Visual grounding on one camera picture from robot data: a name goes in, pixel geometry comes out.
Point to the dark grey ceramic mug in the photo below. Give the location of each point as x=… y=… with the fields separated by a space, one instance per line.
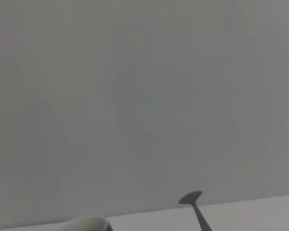
x=91 y=223

